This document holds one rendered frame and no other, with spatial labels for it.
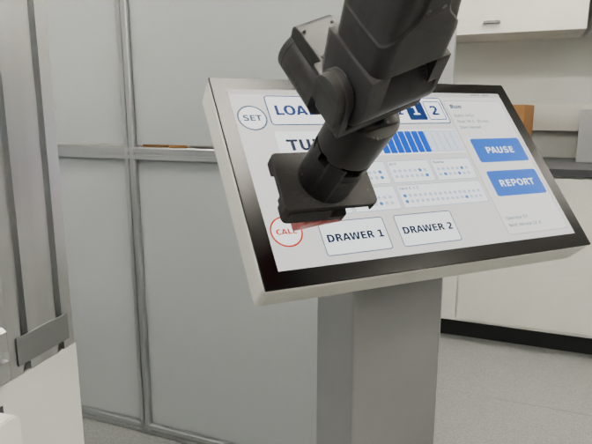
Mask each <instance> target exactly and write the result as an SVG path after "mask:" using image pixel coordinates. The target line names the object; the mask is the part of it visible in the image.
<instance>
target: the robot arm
mask: <svg viewBox="0 0 592 444"><path fill-rule="evenodd" d="M461 1H462V0H344V4H343V9H342V13H341V18H340V22H339V24H338V23H337V22H336V20H335V19H334V18H333V17H332V16H331V15H326V16H324V17H321V18H317V19H314V20H311V21H308V22H306V23H304V24H301V25H298V26H294V27H293V28H292V34H291V37H290V38H289V39H288V40H287V41H286V42H285V43H284V45H283V46H282V48H281V49H280V51H279V53H278V58H277V60H278V63H279V65H280V66H281V68H282V70H283V71H284V73H285V75H286V76H287V77H288V79H289V80H290V82H291V83H292V86H293V87H294V89H295V90H296V92H297V93H298V95H299V96H300V98H301V99H302V101H303V103H304V104H305V106H306V107H307V109H308V111H309V112H310V113H311V114H313V115H321V116H322V118H323V119H324V121H325V122H324V124H323V125H322V127H321V129H320V131H319V133H318V134H317V136H316V138H315V140H314V142H313V143H312V144H311V146H310V148H309V150H308V151H307V152H287V153H273V154H272V155H271V156H270V159H269V162H268V168H269V171H270V176H271V177H274V179H275V182H276V185H277V191H278V194H279V198H278V200H277V201H278V207H277V210H278V213H279V217H280V219H281V221H282V222H283V223H285V224H291V226H292V230H293V231H298V230H301V229H306V228H309V227H313V226H321V225H326V224H330V223H335V222H339V221H341V220H342V219H343V218H344V216H345V215H346V210H345V209H346V208H357V207H367V206H368V209H369V210H370V209H371V208H372V207H373V206H374V205H375V204H376V202H377V196H376V194H375V192H374V188H373V185H372V183H371V181H370V178H369V175H368V173H367V170H368V168H369V167H370V166H371V165H372V164H373V163H374V161H375V160H376V159H377V157H378V156H379V155H380V153H381V152H382V150H383V149H384V148H385V147H386V145H387V144H388V143H389V141H390V140H391V138H392V137H393V136H394V135H395V134H396V133H397V131H398V129H399V126H400V117H399V114H398V113H399V112H401V111H404V110H405V109H407V108H410V107H413V106H416V105H417V104H418V103H419V102H420V100H421V99H422V98H424V97H425V96H428V95H429V94H431V93H432V92H433V90H434V89H435V87H436V85H437V84H438V82H439V80H440V76H441V74H442V72H443V71H444V69H445V67H446V65H447V63H448V60H449V57H450V56H451V53H450V52H449V51H448V49H447V47H448V44H449V42H450V41H451V39H452V36H453V34H454V32H455V29H456V27H457V25H458V19H457V15H458V11H459V8H460V4H461Z"/></svg>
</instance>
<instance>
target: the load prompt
mask: <svg viewBox="0 0 592 444"><path fill-rule="evenodd" d="M263 100H264V103H265V106H266V108H267V111H268V114H269V118H270V122H271V125H272V126H276V125H323V124H324V122H325V121H324V119H323V118H322V116H321V115H313V114H311V113H310V112H309V111H308V109H307V107H306V106H305V104H304V103H303V101H302V99H301V98H300V96H291V95H263ZM398 114H399V117H400V124H439V123H452V122H451V121H450V119H449V117H448V114H447V111H446V109H445V108H444V106H443V104H442V102H441V100H440V98H422V99H421V100H420V102H419V103H418V104H417V105H416V106H413V107H410V108H407V109H405V110H404V111H401V112H399V113H398Z"/></svg>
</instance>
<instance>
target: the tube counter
mask: <svg viewBox="0 0 592 444"><path fill-rule="evenodd" d="M447 152H466V151H465V149H464V147H463V144H462V142H461V140H460V138H459V137H458V135H457V133H456V131H455V129H399V130H398V131H397V133H396V134H395V135H394V136H393V137H392V138H391V140H390V141H389V142H388V144H387V145H386V147H385V148H384V149H383V150H382V152H381V153H380V155H401V154H424V153H447Z"/></svg>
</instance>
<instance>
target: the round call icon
mask: <svg viewBox="0 0 592 444"><path fill-rule="evenodd" d="M265 221H266V224H267V227H268V230H269V234H270V239H271V242H272V246H273V248H274V250H277V249H285V248H300V247H308V244H307V239H306V236H305V233H304V230H303V229H301V230H298V231H293V230H292V226H291V224H285V223H283V222H282V221H281V219H280V217H279V216H271V217H265Z"/></svg>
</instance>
